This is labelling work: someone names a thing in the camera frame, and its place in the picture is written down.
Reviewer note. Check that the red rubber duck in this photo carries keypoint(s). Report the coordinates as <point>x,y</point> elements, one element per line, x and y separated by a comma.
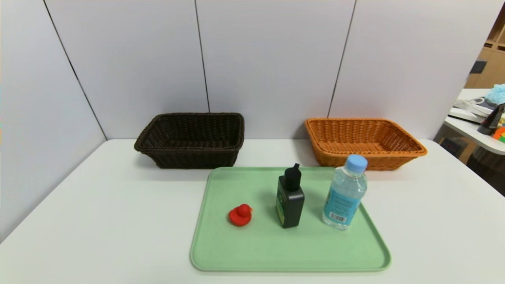
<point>238,217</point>

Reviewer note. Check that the clear water bottle blue cap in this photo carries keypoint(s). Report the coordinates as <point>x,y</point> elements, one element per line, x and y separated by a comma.
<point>343,197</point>

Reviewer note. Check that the dark brown wicker basket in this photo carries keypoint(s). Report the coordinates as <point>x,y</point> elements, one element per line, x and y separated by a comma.
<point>189,157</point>

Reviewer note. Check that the orange wicker basket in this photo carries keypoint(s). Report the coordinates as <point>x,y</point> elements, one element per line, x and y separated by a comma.
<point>327,157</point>

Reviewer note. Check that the black bottle with green label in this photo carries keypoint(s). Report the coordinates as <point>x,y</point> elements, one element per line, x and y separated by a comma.
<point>292,209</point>

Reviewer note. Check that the light green plastic tray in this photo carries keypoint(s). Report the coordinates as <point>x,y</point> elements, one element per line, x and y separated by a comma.
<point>256,252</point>

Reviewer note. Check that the white side table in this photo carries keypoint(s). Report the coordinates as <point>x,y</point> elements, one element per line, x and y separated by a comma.
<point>469,130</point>

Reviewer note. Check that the white power strip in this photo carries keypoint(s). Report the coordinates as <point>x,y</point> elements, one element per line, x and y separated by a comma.
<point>467,108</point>

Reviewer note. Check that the black cone shaped item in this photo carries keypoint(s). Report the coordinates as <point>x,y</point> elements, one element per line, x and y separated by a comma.
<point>489,124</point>

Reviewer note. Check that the dark brown bin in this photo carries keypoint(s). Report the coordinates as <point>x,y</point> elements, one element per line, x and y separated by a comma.
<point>489,169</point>

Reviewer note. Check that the colourful toy cube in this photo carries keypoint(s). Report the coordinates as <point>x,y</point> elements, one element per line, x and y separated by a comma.
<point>501,135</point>

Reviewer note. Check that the light blue fluffy item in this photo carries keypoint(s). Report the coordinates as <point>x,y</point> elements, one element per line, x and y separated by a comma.
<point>498,94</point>

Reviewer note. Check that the wooden shelf cabinet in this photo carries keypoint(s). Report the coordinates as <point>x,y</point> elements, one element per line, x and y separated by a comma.
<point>493,67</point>

